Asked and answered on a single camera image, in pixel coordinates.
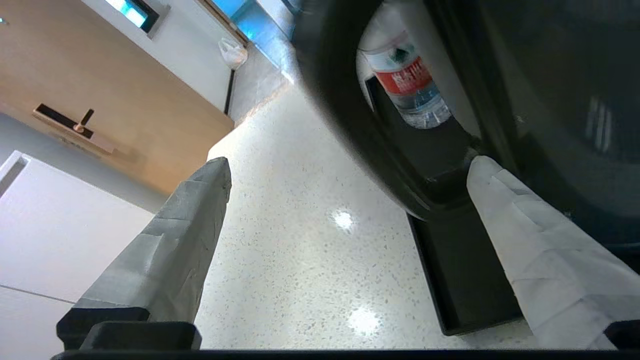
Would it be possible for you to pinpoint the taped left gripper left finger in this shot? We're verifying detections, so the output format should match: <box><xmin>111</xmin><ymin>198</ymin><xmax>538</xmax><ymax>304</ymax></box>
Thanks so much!
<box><xmin>56</xmin><ymin>156</ymin><xmax>233</xmax><ymax>350</ymax></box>

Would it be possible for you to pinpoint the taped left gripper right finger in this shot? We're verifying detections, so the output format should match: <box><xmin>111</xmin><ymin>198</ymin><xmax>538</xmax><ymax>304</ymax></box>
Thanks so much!
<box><xmin>466</xmin><ymin>155</ymin><xmax>640</xmax><ymax>350</ymax></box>

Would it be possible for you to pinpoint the black electric kettle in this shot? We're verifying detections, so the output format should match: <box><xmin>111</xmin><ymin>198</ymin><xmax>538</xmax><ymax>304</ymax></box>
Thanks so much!
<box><xmin>292</xmin><ymin>0</ymin><xmax>640</xmax><ymax>273</ymax></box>

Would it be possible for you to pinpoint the water bottle red label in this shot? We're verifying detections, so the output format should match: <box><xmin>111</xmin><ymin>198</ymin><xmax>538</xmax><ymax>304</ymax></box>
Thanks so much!
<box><xmin>357</xmin><ymin>2</ymin><xmax>452</xmax><ymax>130</ymax></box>

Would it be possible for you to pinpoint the black rectangular serving tray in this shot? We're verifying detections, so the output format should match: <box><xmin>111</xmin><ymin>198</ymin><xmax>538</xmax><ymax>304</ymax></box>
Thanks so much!
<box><xmin>365</xmin><ymin>77</ymin><xmax>526</xmax><ymax>337</ymax></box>

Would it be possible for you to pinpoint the beige shoe cabinet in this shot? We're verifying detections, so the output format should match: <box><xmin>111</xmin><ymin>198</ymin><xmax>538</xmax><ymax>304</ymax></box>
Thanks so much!
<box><xmin>0</xmin><ymin>150</ymin><xmax>156</xmax><ymax>360</ymax></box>

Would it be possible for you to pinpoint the wooden door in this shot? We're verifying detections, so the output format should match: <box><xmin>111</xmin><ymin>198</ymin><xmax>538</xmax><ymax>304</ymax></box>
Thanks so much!
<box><xmin>0</xmin><ymin>0</ymin><xmax>236</xmax><ymax>196</ymax></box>

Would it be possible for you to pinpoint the white plastic floor bag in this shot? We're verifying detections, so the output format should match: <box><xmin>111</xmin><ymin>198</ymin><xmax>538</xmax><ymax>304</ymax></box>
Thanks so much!
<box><xmin>218</xmin><ymin>37</ymin><xmax>249</xmax><ymax>71</ymax></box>

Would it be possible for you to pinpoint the black framed window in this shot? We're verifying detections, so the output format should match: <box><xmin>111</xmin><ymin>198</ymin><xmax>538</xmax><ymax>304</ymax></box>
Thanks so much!
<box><xmin>102</xmin><ymin>0</ymin><xmax>171</xmax><ymax>38</ymax></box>

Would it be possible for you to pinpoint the black door lock handle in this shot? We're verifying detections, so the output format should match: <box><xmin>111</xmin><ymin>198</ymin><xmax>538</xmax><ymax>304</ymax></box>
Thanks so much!
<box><xmin>32</xmin><ymin>103</ymin><xmax>118</xmax><ymax>155</ymax></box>

